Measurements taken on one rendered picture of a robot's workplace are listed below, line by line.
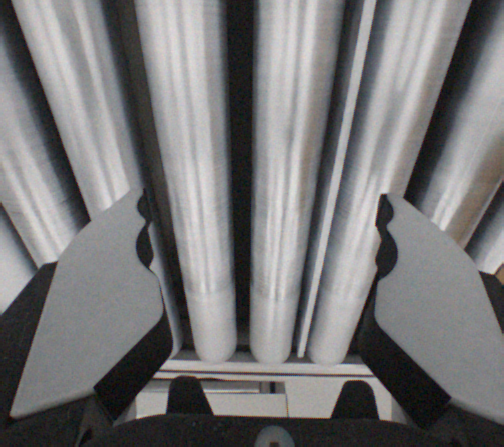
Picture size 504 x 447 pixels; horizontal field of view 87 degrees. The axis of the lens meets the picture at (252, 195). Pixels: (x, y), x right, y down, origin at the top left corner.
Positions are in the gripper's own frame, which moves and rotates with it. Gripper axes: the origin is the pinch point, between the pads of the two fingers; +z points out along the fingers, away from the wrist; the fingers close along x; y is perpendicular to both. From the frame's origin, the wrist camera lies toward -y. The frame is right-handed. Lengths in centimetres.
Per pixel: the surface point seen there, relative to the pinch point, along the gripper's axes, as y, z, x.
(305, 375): 29.5, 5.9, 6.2
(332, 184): 3.0, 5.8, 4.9
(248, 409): 40.4, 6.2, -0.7
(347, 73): -3.9, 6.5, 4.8
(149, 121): 2.6, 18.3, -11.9
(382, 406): 238, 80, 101
